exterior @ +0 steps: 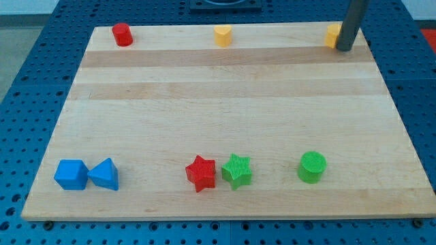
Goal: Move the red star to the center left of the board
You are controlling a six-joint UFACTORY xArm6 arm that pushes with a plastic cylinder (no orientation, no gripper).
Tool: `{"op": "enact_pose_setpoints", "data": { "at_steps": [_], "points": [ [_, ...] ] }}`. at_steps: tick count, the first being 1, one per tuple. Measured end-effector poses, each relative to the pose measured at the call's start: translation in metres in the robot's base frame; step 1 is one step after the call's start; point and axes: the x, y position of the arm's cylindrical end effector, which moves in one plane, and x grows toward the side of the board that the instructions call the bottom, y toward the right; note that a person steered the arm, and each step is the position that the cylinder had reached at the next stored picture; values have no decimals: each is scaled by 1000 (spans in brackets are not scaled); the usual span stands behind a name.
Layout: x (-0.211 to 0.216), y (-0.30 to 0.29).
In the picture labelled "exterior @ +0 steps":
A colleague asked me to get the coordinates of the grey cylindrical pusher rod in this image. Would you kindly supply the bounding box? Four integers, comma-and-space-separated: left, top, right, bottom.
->
336, 0, 369, 52

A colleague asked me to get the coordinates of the wooden board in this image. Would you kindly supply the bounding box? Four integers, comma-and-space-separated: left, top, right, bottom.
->
21, 22, 435, 222

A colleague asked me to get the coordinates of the green star block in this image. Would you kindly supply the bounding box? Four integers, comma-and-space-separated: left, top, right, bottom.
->
221, 153, 252, 191

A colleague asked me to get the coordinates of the red star block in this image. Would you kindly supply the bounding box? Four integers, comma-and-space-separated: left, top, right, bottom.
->
185, 155, 216, 193

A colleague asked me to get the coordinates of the yellow hexagon block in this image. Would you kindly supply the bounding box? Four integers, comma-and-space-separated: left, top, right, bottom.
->
324, 23, 341, 49

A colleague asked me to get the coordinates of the yellow heart block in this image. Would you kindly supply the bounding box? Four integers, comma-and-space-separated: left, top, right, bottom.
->
213, 24, 232, 48

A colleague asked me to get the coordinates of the green cylinder block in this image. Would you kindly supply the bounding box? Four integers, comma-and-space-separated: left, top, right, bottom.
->
297, 151, 327, 184

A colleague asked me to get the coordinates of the red cylinder block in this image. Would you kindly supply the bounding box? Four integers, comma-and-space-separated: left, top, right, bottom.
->
112, 22, 134, 47

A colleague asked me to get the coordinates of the blue triangle block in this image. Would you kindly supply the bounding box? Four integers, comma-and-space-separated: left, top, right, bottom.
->
87, 158, 119, 191

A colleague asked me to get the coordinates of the blue cube block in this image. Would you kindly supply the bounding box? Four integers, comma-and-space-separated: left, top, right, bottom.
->
54, 159, 89, 190

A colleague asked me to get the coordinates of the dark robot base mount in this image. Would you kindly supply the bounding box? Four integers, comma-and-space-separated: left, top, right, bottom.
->
189, 0, 262, 12

